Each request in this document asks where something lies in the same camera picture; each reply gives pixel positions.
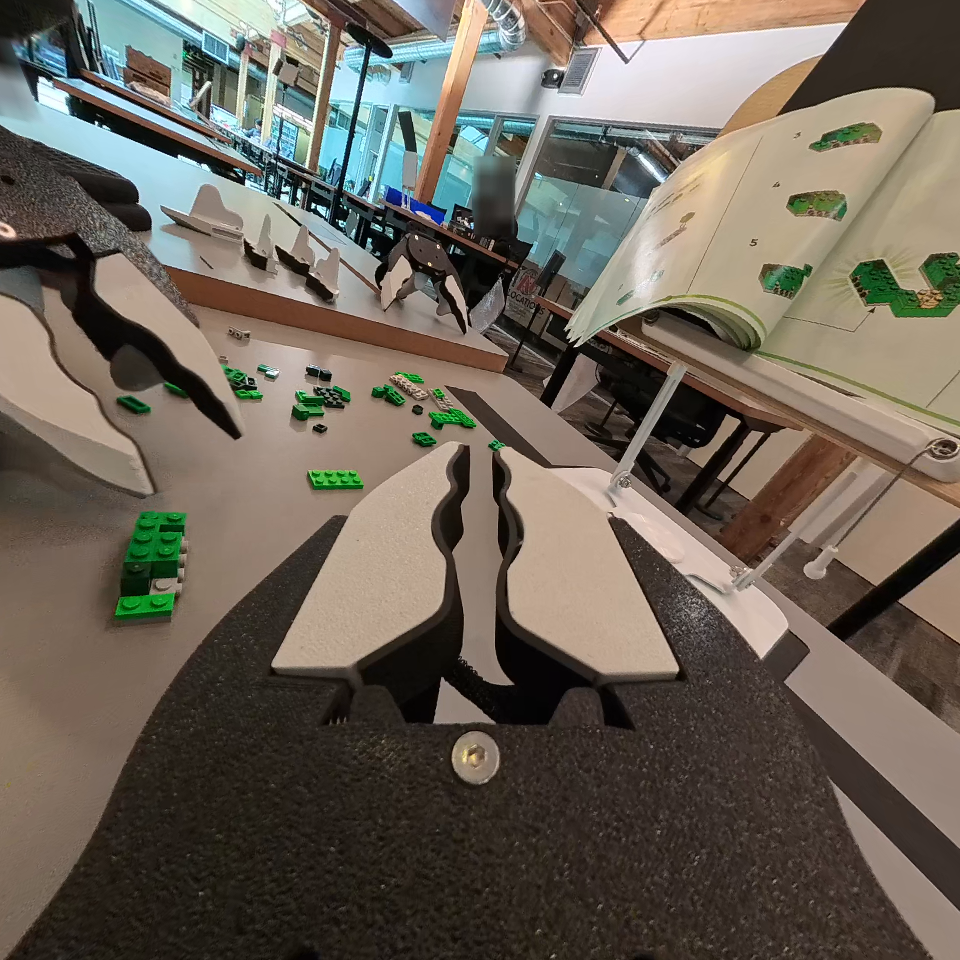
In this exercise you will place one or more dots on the black office chair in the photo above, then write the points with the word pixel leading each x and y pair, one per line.
pixel 660 420

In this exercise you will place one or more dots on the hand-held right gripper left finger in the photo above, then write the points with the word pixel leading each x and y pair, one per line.
pixel 367 592

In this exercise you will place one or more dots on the green rectangular brick plate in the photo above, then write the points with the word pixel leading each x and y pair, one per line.
pixel 335 479

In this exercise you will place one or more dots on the person's left hand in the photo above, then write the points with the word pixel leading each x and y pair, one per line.
pixel 112 191

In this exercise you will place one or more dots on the grey table with wooden edge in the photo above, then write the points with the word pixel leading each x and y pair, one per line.
pixel 337 322

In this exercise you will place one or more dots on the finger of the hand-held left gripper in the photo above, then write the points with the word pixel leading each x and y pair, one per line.
pixel 172 330
pixel 52 405

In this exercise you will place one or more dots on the brown wooden table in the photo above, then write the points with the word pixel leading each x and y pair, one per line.
pixel 757 409

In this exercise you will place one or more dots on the green and grey brick assembly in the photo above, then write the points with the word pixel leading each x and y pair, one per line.
pixel 150 547

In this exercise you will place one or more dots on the thin wooden support post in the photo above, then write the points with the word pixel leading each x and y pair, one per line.
pixel 326 97

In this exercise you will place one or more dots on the silver plastic bag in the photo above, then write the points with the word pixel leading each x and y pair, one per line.
pixel 487 307

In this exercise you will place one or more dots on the grey desk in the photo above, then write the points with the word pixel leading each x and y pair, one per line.
pixel 60 675

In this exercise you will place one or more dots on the white book stand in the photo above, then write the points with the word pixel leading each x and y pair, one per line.
pixel 862 416

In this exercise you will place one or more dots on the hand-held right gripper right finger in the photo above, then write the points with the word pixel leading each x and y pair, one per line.
pixel 577 592

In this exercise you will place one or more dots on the silver air duct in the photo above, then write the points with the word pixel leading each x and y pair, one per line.
pixel 457 41

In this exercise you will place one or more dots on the thick wooden beam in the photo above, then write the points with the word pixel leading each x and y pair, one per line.
pixel 780 502

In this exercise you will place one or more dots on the scattered pile of toy bricks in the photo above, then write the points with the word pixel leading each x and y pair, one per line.
pixel 450 418

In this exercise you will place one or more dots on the round wooden board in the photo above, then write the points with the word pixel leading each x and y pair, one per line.
pixel 772 94

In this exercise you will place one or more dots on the white printed sign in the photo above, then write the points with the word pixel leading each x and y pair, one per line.
pixel 529 292

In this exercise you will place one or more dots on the open building instruction booklet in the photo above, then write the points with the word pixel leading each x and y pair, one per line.
pixel 825 225

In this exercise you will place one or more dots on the black and white spare gripper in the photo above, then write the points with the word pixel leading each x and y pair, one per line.
pixel 424 255

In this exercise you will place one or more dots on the black panel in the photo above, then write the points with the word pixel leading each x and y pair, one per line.
pixel 885 52

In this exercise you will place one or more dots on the thick wooden support post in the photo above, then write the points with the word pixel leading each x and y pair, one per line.
pixel 450 105

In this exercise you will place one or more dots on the white wall vent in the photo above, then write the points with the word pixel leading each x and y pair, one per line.
pixel 580 70

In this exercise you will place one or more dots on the black floor lamp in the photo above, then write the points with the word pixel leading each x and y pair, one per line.
pixel 365 112

